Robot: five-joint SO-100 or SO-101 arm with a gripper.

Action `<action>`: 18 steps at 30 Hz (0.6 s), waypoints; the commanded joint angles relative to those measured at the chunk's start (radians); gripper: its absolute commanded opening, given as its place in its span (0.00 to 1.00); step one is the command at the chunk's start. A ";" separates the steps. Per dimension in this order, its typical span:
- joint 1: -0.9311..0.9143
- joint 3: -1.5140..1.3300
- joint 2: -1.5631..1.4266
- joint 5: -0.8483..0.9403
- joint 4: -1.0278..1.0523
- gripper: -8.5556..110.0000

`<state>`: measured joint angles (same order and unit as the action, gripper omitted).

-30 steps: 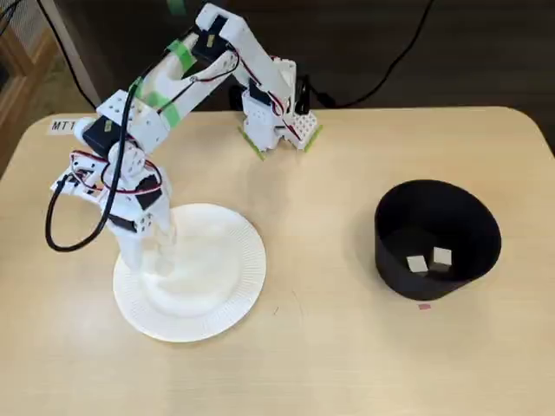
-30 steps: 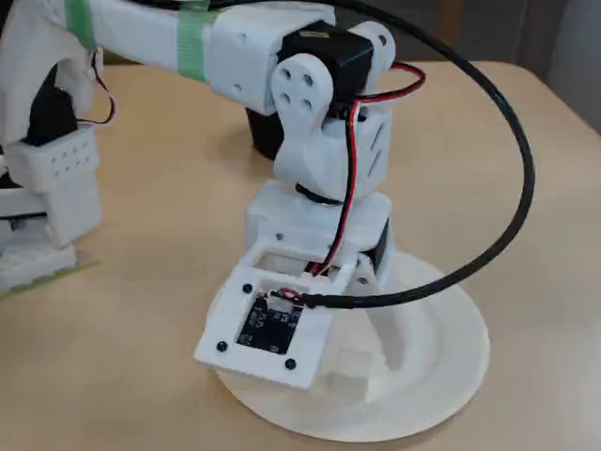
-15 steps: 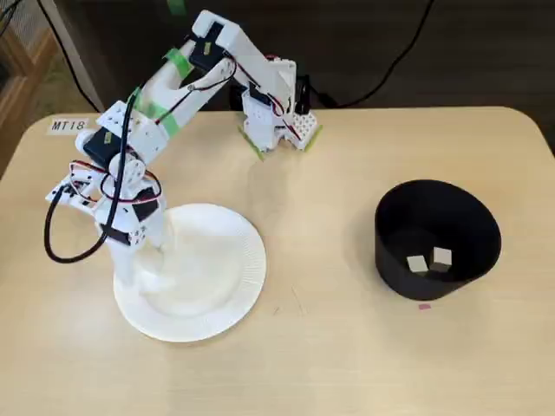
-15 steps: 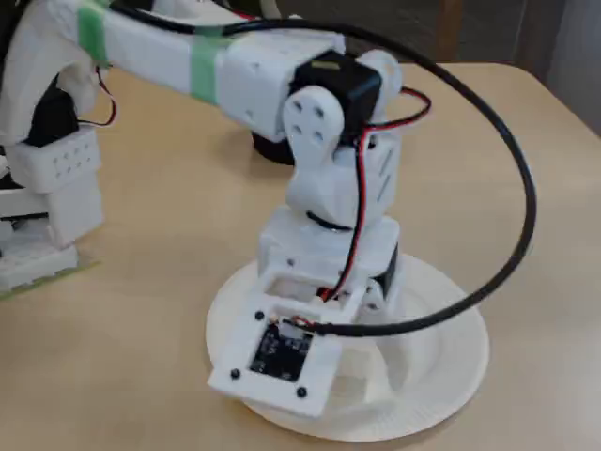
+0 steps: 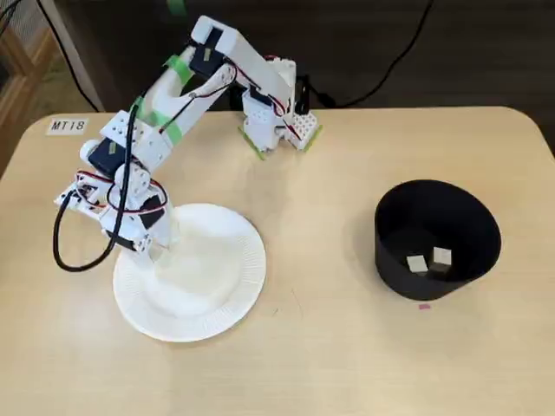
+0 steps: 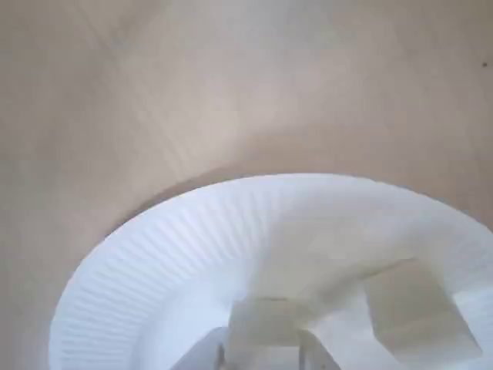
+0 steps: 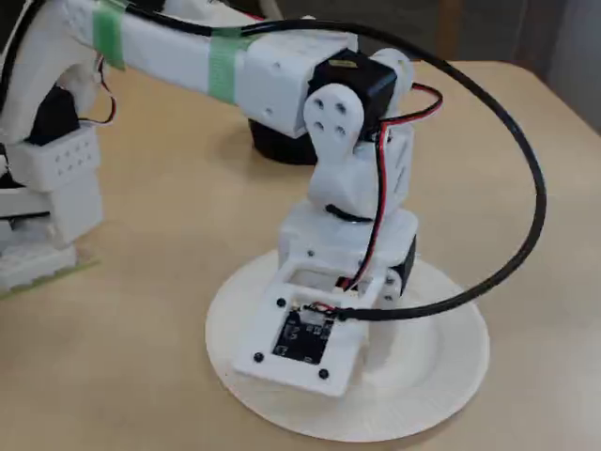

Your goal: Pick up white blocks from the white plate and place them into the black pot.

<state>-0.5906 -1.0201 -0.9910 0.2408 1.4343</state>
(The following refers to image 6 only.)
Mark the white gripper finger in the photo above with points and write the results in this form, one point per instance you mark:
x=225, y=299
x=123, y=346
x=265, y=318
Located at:
x=316, y=356
x=200, y=352

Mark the white cube block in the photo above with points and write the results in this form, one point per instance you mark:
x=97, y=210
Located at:
x=420, y=308

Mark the white paper plate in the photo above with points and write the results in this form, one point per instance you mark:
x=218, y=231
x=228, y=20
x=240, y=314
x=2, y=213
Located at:
x=173, y=270

